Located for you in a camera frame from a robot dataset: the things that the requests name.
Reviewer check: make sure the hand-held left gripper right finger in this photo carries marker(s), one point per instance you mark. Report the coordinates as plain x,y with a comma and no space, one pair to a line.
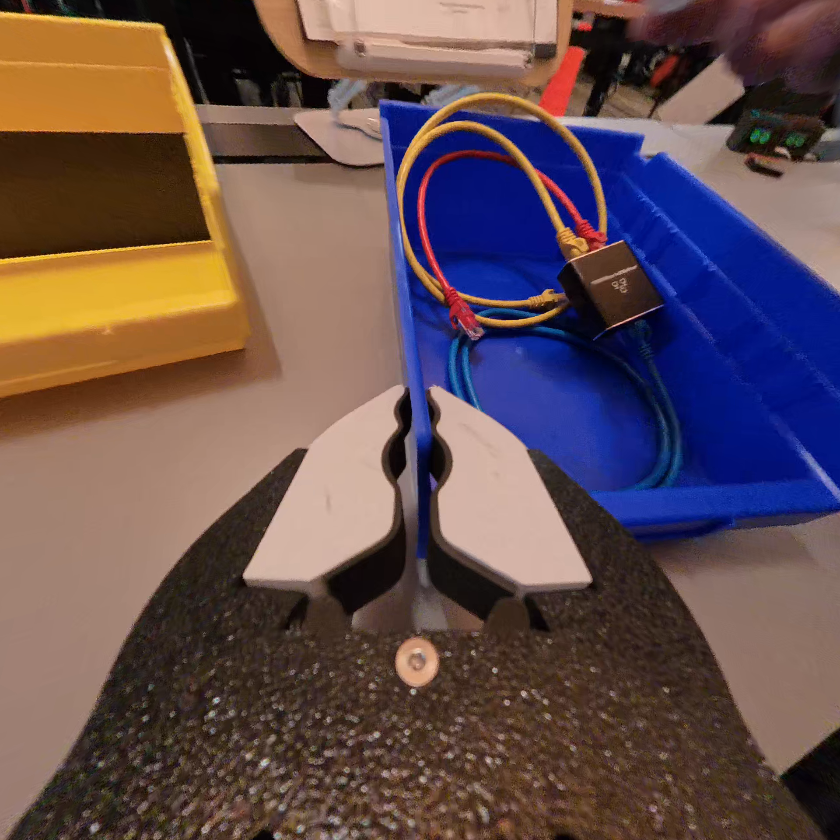
505,518

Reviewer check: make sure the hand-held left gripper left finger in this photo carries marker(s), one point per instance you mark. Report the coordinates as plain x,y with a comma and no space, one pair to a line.
328,512

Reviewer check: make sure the black network splitter box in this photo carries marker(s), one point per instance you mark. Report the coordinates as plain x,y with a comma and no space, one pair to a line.
610,292

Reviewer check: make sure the blue plastic bin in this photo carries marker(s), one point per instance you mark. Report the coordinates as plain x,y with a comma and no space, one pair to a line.
722,341

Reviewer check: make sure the yellow plastic bin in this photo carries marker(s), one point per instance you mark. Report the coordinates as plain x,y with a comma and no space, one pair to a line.
118,308

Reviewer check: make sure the grey desk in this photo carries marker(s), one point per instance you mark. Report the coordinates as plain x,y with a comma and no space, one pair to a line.
315,262

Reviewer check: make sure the white stand base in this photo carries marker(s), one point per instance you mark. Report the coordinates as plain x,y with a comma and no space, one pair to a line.
341,148

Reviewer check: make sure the black device green lights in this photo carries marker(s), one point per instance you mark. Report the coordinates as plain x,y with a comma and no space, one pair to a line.
774,134

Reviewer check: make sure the wooden document stand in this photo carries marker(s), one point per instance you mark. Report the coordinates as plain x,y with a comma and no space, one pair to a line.
279,26

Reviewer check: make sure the printed instruction sheets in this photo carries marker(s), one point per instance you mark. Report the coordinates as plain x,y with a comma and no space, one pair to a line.
426,19

